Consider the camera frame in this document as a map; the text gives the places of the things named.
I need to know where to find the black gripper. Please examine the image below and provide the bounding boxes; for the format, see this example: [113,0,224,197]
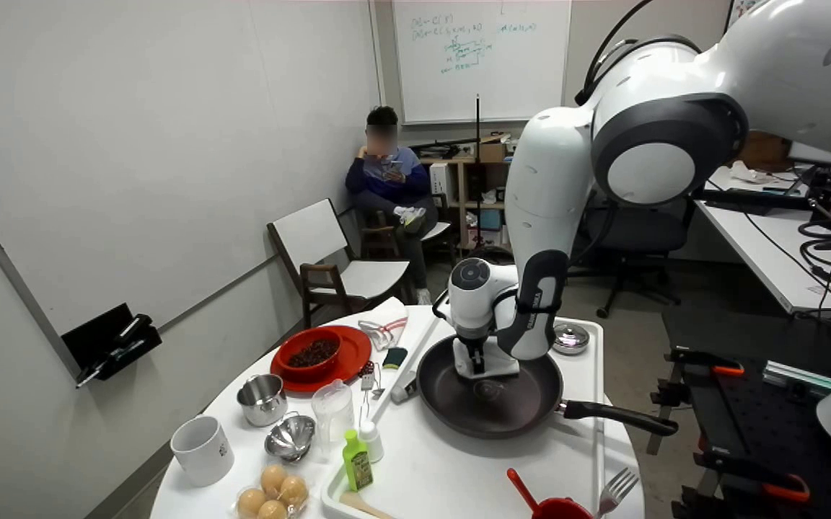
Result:
[457,332,493,382]

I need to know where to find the white cloth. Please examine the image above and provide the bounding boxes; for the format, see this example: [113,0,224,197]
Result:
[477,336,526,385]

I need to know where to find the black frying pan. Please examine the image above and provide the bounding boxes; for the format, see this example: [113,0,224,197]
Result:
[413,332,680,445]

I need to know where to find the red striped white packet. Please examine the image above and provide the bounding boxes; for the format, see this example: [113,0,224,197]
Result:
[356,295,413,352]

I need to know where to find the white plastic tray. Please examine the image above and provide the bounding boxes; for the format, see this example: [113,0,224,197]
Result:
[318,298,611,519]

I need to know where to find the round silver lid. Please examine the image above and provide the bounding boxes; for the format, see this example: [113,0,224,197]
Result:
[550,323,594,359]

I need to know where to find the red bowl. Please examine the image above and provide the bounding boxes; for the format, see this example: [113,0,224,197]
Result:
[275,330,348,382]
[268,323,374,398]

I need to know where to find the small white bottle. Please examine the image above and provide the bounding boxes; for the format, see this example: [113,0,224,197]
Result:
[356,412,386,468]

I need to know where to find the white seat chair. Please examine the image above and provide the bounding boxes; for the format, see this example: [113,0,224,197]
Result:
[419,159,464,281]

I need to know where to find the clear plastic measuring cup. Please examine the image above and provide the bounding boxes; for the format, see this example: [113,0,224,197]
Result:
[309,379,357,451]

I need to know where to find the green plastic bottle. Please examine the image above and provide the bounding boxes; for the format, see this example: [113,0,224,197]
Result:
[341,427,379,496]

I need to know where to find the red cup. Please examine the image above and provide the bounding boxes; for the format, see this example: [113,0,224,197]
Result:
[529,496,598,519]

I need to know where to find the wooden shelf unit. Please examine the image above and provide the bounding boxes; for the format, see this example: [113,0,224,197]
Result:
[454,153,526,265]

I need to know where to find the silver fork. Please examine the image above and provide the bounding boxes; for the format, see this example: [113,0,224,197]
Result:
[594,466,641,519]

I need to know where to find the small stainless steel bowl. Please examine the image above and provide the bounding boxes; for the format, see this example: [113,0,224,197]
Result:
[263,412,321,468]

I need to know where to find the seated person blue sweater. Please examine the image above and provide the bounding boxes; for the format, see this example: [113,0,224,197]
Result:
[341,105,438,310]

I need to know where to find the white folding chair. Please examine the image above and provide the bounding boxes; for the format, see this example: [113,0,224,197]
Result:
[268,197,416,330]

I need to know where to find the stainless steel cup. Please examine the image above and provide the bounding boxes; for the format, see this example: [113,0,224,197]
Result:
[234,372,292,431]

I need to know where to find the black tripod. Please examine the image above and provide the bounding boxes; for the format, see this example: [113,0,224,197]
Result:
[458,92,510,287]

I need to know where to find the white mug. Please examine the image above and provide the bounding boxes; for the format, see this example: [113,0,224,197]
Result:
[168,412,236,490]

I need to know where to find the black breadboard table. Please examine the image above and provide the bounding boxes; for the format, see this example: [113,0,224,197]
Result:
[646,306,831,519]

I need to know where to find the white desk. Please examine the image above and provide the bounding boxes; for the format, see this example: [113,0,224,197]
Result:
[702,161,831,321]

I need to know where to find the teal metal bar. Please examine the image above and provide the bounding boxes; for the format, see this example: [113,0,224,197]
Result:
[758,359,831,398]

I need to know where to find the cardboard box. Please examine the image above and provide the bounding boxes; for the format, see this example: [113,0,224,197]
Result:
[735,131,794,173]

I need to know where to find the black marker tray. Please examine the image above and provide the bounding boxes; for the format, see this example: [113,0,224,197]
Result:
[58,301,164,393]

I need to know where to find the red handled utensil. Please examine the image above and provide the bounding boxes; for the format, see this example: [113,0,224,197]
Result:
[504,466,542,515]

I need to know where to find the orange handled clamp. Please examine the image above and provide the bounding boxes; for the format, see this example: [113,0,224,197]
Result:
[667,344,749,385]
[695,445,813,507]

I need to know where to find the small wall whiteboard with writing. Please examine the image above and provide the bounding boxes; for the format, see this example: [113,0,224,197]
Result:
[389,0,575,127]

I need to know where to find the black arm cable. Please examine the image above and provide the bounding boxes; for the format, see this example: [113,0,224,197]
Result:
[572,0,708,108]

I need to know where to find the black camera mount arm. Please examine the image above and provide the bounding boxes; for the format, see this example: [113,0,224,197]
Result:
[702,183,813,215]

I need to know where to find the black desk cables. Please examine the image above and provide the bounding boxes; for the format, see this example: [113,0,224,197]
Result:
[741,206,831,321]

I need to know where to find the large blank wall whiteboard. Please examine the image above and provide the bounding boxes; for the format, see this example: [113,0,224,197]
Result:
[0,0,382,388]

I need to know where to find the colourful wall poster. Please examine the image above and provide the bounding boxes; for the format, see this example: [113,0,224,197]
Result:
[722,0,757,33]

